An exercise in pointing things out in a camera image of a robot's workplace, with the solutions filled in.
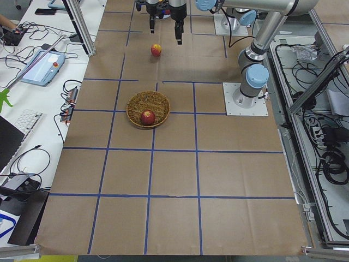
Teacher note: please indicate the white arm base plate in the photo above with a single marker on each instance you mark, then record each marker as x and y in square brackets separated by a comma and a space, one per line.
[236, 104]

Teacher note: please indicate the dark red apple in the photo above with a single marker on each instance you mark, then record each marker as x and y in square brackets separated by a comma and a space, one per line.
[147, 118]

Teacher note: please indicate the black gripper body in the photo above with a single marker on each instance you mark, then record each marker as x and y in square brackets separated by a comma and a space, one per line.
[178, 11]

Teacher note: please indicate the white keyboard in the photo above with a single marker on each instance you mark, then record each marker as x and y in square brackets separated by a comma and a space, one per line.
[27, 122]

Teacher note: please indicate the aluminium frame post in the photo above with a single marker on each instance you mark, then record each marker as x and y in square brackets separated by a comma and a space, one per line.
[76, 17]

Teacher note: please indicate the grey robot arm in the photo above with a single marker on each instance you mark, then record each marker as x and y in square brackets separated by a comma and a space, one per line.
[254, 74]

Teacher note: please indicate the red yellow apple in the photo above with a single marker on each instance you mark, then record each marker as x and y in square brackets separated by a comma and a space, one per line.
[156, 50]

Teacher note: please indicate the round wicker basket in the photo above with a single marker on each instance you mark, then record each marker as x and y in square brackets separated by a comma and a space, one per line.
[148, 100]

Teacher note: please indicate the black laptop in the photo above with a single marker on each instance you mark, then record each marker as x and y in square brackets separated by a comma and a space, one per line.
[11, 140]

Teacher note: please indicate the black smartphone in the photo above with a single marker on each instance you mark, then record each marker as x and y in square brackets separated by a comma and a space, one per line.
[45, 11]

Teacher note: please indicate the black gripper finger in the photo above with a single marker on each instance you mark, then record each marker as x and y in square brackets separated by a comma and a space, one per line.
[152, 20]
[179, 29]

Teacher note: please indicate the blue teach pendant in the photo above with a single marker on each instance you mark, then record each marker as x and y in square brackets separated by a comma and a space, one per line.
[43, 72]

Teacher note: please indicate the green hand pointer stick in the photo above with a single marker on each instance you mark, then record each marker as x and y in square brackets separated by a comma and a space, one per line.
[4, 93]

